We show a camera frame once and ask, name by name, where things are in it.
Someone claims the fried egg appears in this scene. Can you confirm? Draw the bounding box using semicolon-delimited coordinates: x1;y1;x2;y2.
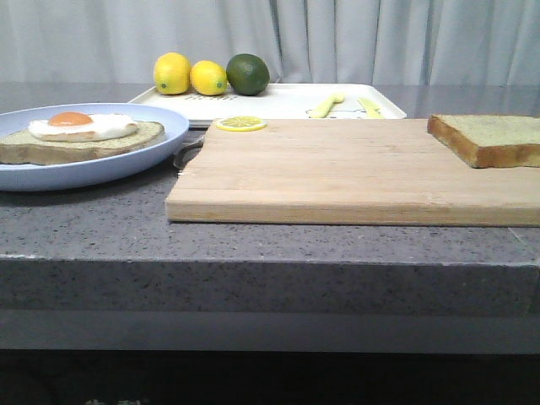
28;111;138;143

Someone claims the light blue round plate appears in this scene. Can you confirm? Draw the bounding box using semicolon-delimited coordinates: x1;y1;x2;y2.
1;103;190;192

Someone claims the bread slice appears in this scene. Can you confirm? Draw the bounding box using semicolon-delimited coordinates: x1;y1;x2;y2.
1;121;165;165
427;114;539;169

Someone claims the cream bear tray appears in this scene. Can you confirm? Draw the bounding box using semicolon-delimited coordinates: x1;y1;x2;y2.
131;84;407;128

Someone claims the wooden cutting board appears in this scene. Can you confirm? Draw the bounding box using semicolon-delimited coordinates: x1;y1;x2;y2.
165;119;539;226

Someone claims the lemon slice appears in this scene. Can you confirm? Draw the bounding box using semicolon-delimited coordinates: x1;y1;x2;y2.
215;116;267;132

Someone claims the yellow plastic fork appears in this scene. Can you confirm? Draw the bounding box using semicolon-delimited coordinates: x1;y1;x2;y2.
308;93;345;118

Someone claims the green lime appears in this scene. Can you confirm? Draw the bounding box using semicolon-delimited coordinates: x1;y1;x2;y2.
226;53;270;96

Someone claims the yellow plastic knife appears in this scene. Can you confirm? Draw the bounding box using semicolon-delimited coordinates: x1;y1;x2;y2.
358;98;385;119

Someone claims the right yellow lemon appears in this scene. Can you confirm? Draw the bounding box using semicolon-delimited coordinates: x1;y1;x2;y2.
190;60;228;96

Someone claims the yellow lemon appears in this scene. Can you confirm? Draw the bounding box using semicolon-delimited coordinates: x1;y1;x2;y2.
190;60;228;96
154;52;192;95

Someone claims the left yellow lemon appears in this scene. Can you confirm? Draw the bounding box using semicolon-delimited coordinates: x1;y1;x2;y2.
154;52;192;95

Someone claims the grey curtain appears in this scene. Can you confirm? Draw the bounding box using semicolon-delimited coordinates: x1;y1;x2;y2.
1;1;539;85

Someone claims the metal cutting board handle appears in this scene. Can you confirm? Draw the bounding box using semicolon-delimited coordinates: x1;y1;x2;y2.
173;138;204;170

